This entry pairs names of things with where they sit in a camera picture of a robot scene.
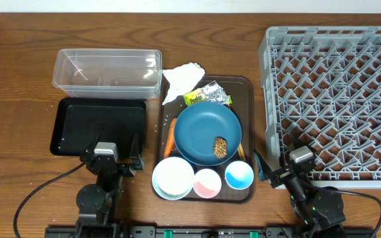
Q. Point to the brown serving tray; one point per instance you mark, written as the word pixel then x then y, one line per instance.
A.
pixel 241 91

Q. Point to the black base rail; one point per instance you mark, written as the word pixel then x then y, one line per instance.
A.
pixel 152 232

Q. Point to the green foil snack wrapper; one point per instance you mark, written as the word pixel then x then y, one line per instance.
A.
pixel 211 92

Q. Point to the orange carrot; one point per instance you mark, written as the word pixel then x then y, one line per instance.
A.
pixel 170 139

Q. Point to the brown patterned food piece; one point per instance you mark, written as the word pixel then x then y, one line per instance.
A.
pixel 220 149

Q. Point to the black rectangular tray bin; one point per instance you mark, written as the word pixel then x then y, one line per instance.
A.
pixel 79 121

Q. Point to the grey dishwasher rack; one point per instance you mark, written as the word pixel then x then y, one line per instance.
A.
pixel 322 85

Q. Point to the light blue rice bowl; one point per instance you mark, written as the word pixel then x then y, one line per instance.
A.
pixel 172 178

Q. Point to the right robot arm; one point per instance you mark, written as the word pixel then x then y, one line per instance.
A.
pixel 320 208

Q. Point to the blue plate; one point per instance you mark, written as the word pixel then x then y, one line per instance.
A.
pixel 197 128

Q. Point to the blue cup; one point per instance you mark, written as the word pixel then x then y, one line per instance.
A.
pixel 239 175

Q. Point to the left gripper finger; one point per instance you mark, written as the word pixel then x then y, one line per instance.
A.
pixel 89 150
pixel 135 154

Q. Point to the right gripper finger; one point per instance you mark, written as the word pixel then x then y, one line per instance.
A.
pixel 298 143
pixel 263 168

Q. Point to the white napkin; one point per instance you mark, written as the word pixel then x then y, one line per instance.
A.
pixel 182 80

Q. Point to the pink cup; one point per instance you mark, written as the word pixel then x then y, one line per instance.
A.
pixel 207 183

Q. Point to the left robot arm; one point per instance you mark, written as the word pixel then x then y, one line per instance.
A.
pixel 97 202

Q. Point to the clear plastic bin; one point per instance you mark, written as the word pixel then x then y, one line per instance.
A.
pixel 109 73

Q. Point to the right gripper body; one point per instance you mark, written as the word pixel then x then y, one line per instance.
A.
pixel 280 177

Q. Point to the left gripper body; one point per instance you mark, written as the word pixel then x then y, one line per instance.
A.
pixel 125 170

